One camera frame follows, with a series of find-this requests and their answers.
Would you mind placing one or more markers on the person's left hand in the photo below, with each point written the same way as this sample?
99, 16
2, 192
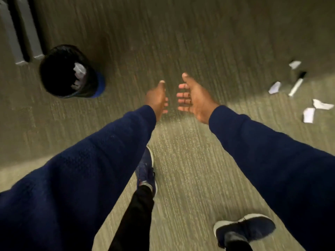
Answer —
155, 99

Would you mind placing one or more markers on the person's right hand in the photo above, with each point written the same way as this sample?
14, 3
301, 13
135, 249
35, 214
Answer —
199, 101

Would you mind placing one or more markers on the person's right middle finger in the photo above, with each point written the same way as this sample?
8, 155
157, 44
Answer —
182, 95

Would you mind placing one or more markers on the person's left thumb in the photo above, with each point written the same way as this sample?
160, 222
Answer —
162, 87

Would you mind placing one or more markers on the person's right little finger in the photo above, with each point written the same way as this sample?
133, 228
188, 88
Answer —
183, 108

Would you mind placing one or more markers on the person's right thumb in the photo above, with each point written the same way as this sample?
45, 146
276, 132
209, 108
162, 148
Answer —
189, 80

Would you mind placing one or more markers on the person's left forearm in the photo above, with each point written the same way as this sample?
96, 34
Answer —
78, 180

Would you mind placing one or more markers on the person's right forearm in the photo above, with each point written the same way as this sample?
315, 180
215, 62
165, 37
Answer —
282, 164

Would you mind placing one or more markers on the person's left blue shoe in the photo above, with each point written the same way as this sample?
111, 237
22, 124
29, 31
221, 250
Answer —
145, 169

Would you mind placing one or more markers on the person's blue shoe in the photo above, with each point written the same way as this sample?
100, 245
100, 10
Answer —
248, 227
145, 169

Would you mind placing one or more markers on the crumpled white paper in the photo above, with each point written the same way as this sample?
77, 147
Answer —
79, 71

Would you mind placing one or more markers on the white paper scrap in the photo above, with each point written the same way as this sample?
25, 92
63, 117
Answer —
274, 88
309, 115
295, 64
321, 104

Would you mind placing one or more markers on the blue bin with black liner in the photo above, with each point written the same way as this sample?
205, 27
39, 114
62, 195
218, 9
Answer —
59, 73

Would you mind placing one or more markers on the white marker with black cap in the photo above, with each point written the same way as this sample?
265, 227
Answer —
296, 85

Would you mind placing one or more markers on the person's left black trouser leg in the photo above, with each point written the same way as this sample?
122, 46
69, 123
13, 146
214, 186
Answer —
134, 222

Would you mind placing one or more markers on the person's black trouser leg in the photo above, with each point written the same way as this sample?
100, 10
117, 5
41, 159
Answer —
238, 244
134, 222

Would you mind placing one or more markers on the person's right blue shoe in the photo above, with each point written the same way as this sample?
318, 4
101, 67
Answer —
248, 227

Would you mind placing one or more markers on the person's right black trouser leg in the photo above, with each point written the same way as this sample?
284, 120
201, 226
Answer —
238, 244

